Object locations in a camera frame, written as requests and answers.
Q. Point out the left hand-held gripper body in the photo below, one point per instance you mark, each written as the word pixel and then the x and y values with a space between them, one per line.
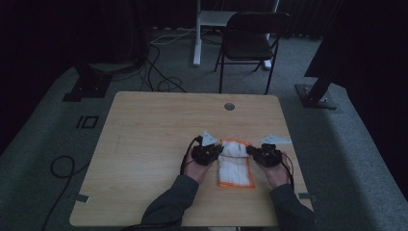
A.
pixel 202 154

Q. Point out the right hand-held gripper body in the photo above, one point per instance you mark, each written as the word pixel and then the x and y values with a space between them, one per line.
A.
pixel 270 155

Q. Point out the white cloth with orange grid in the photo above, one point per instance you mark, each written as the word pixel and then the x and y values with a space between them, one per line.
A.
pixel 234 166

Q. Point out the person's left hand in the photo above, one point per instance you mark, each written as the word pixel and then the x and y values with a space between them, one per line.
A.
pixel 196 171

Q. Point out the person's right hand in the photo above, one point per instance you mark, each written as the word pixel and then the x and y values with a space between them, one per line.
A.
pixel 277 176

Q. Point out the grey round table grommet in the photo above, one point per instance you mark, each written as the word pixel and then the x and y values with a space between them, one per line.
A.
pixel 229 107

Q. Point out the grey tape piece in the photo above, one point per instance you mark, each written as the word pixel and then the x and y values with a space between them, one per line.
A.
pixel 82 198
pixel 307 196

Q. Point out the black slanted stand with base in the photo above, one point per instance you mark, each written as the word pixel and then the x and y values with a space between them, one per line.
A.
pixel 316 96

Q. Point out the black folding chair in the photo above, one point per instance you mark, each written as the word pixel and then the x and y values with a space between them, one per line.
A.
pixel 248 41

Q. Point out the black curtain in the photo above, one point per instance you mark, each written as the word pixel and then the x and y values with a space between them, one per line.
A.
pixel 369 41

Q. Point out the white desk frame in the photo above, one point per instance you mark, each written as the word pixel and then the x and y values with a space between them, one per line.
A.
pixel 198 38

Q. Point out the black stand base plate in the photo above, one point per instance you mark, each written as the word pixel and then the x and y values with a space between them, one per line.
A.
pixel 88 88

